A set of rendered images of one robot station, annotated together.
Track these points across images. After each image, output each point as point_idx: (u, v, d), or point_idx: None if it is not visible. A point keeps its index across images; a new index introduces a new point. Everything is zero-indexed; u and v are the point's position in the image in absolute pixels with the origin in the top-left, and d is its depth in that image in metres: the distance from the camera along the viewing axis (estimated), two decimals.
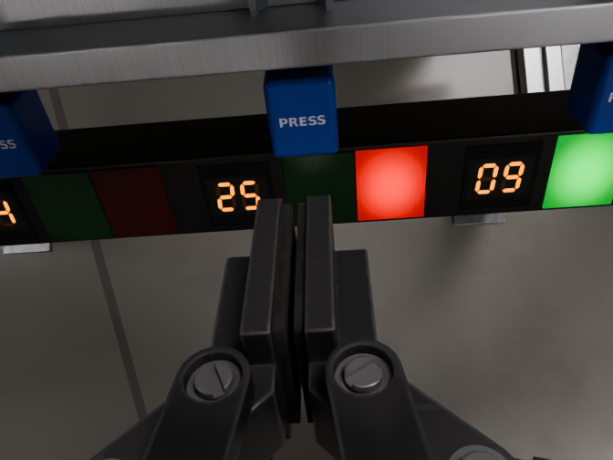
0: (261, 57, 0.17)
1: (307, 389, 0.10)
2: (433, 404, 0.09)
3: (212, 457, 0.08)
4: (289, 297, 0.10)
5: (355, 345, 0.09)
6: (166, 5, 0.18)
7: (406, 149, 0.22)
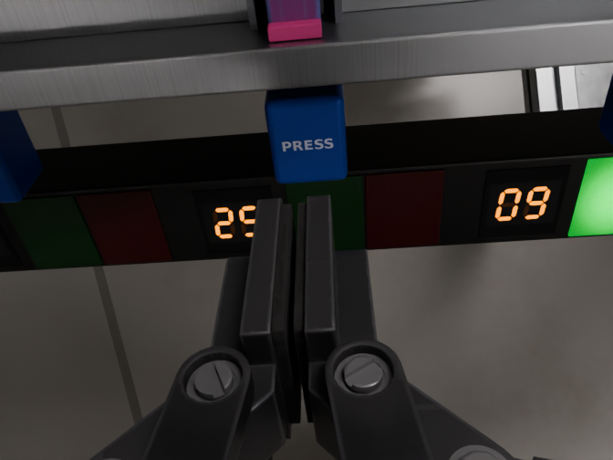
0: (262, 75, 0.15)
1: (307, 389, 0.10)
2: (433, 404, 0.09)
3: (212, 457, 0.08)
4: (289, 297, 0.10)
5: (355, 345, 0.09)
6: (157, 16, 0.16)
7: (420, 172, 0.20)
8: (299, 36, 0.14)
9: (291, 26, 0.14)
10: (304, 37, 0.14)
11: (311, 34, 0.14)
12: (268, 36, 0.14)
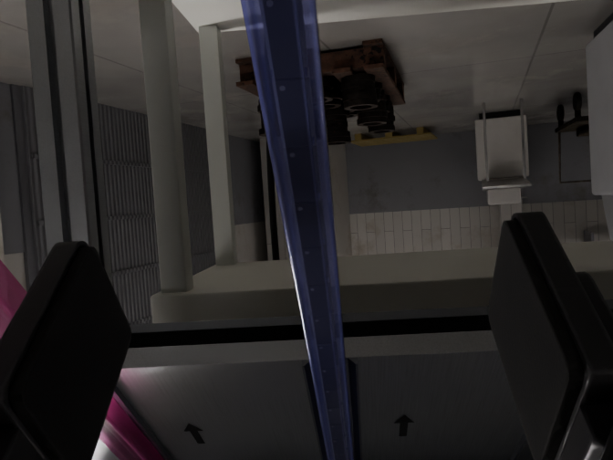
0: None
1: (557, 432, 0.09)
2: None
3: None
4: (60, 352, 0.10)
5: None
6: None
7: None
8: None
9: None
10: None
11: None
12: None
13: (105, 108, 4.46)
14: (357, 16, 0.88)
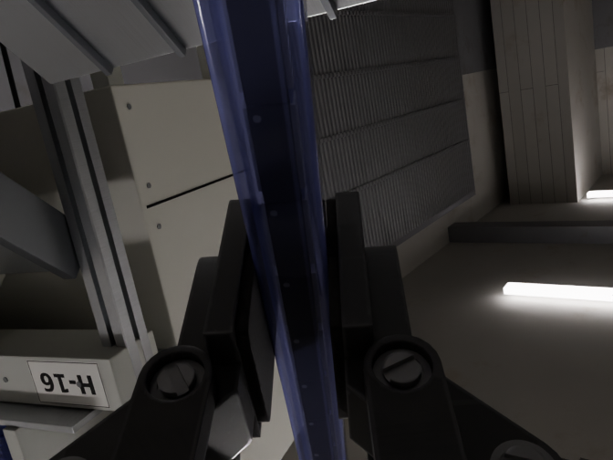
0: None
1: (340, 384, 0.10)
2: (472, 400, 0.09)
3: (180, 453, 0.08)
4: (257, 297, 0.11)
5: (396, 339, 0.09)
6: None
7: None
8: None
9: None
10: None
11: None
12: None
13: None
14: None
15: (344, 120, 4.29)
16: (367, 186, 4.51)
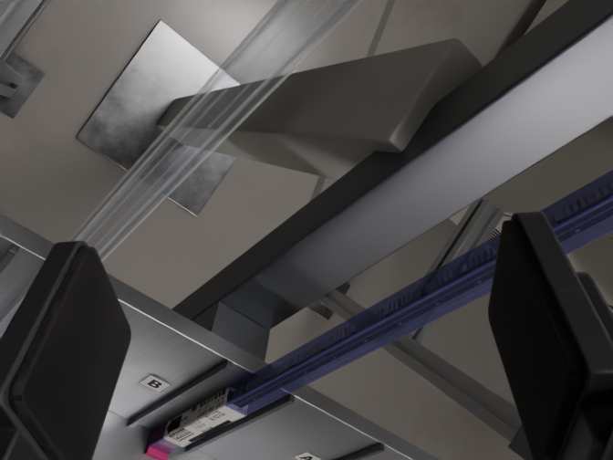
0: None
1: (557, 432, 0.09)
2: None
3: None
4: (59, 352, 0.10)
5: None
6: None
7: None
8: (156, 458, 0.33)
9: (156, 455, 0.32)
10: (157, 459, 0.33)
11: None
12: (145, 453, 0.32)
13: None
14: None
15: None
16: None
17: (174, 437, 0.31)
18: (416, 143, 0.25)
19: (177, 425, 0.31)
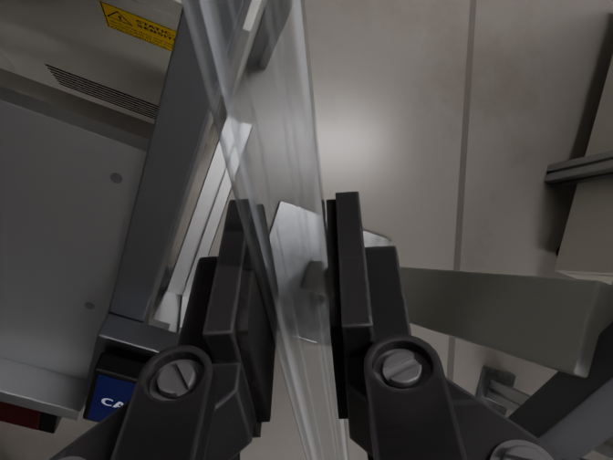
0: None
1: (340, 384, 0.10)
2: (472, 400, 0.09)
3: (180, 453, 0.08)
4: (257, 297, 0.11)
5: (396, 339, 0.09)
6: None
7: None
8: None
9: None
10: None
11: None
12: None
13: None
14: None
15: None
16: None
17: None
18: (597, 372, 0.33)
19: None
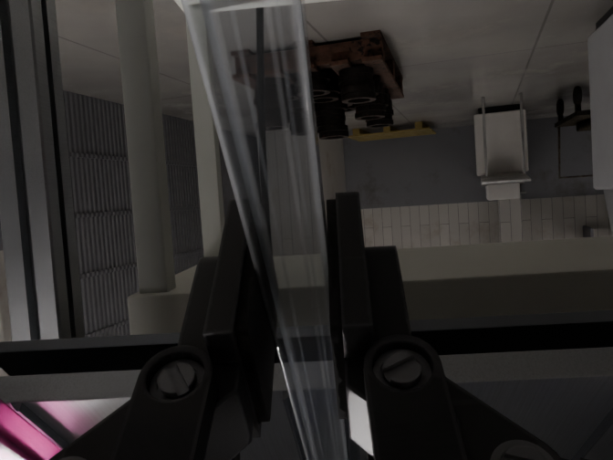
0: None
1: (340, 384, 0.10)
2: (472, 400, 0.09)
3: (180, 453, 0.08)
4: (257, 297, 0.11)
5: (396, 339, 0.09)
6: None
7: None
8: None
9: None
10: None
11: None
12: None
13: (98, 101, 4.39)
14: None
15: (89, 260, 4.19)
16: (109, 329, 4.36)
17: None
18: None
19: None
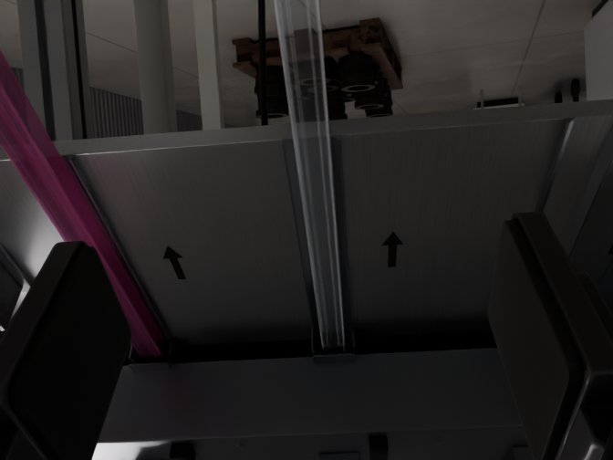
0: None
1: (557, 432, 0.09)
2: None
3: None
4: (60, 352, 0.10)
5: None
6: None
7: None
8: None
9: None
10: None
11: None
12: None
13: (101, 92, 4.44)
14: None
15: None
16: None
17: None
18: None
19: None
